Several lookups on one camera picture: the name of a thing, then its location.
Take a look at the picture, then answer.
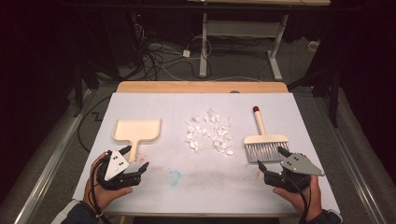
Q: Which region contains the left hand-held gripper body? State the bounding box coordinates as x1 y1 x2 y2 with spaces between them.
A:
95 150 143 191

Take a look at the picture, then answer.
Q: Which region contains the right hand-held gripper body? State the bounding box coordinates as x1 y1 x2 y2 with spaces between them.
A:
264 153 325 193

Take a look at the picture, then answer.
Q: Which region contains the cream hand brush red-tipped handle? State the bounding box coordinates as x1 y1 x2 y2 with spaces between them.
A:
243 105 290 163

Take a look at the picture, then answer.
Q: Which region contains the cream plastic dustpan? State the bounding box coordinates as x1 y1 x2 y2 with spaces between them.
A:
111 119 163 163

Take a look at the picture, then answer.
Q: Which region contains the pile of white paper scraps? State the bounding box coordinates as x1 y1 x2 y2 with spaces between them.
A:
185 107 235 158

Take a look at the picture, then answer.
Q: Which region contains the person's left hand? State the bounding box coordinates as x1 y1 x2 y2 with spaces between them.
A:
83 152 134 211

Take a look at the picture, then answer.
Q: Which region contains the person's right hand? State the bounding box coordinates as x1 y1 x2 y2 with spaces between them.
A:
273 175 323 222

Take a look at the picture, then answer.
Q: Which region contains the white table cover sheet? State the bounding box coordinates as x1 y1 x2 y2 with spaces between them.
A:
72 91 341 217

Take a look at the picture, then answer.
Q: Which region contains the black metal stand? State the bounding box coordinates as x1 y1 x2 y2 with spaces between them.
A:
288 60 343 129
72 60 101 119

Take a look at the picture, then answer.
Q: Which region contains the white box on floor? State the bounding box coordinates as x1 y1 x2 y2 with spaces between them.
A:
306 40 321 53

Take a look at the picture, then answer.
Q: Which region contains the white-framed desk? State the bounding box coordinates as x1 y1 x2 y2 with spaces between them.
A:
186 0 332 82

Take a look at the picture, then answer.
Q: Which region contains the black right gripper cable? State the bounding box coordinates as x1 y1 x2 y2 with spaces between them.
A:
288 175 313 224

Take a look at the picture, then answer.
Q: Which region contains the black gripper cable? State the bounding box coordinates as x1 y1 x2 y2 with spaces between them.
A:
89 160 110 224
288 175 313 224

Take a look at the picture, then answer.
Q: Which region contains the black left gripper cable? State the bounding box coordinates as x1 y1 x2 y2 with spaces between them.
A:
89 160 110 224

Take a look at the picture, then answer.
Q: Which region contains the black floor cable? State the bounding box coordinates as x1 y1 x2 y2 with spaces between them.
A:
77 94 112 154

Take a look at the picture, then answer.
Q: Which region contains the metal floor rail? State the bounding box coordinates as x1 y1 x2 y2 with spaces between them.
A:
13 89 96 224
312 94 389 224

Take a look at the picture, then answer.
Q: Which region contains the tangle of floor cables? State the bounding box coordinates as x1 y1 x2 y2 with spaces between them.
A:
129 18 214 82

